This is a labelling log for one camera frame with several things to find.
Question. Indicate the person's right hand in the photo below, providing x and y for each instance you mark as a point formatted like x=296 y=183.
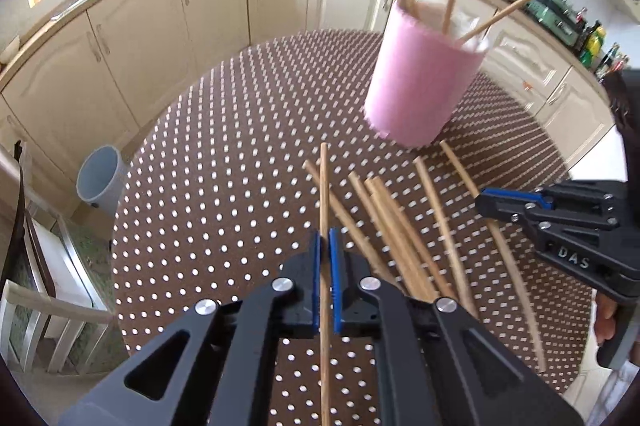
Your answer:
x=606 y=321

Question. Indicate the pink cup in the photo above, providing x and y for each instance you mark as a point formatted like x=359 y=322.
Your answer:
x=420 y=80

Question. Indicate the round polka-dot table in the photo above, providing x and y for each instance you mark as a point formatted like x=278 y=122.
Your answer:
x=225 y=155

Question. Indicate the orange oil bottle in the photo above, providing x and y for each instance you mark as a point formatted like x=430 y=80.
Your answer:
x=615 y=60

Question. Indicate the green bottle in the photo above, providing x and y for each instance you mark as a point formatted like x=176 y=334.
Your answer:
x=593 y=45

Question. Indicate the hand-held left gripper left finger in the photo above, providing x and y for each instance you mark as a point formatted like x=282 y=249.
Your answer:
x=316 y=286

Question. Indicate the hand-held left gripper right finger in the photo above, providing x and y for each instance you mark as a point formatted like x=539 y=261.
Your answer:
x=334 y=286

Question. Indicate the green electric cooker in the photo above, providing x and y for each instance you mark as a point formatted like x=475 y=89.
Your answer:
x=550 y=10

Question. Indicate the white chair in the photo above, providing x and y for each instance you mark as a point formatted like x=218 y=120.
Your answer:
x=50 y=306

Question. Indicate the bunch of wooden chopsticks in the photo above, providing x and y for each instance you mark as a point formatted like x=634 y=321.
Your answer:
x=389 y=216

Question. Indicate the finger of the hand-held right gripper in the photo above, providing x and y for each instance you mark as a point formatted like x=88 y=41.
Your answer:
x=515 y=196
x=500 y=210

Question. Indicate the grey trash bin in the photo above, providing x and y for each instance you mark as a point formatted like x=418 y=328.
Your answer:
x=100 y=178

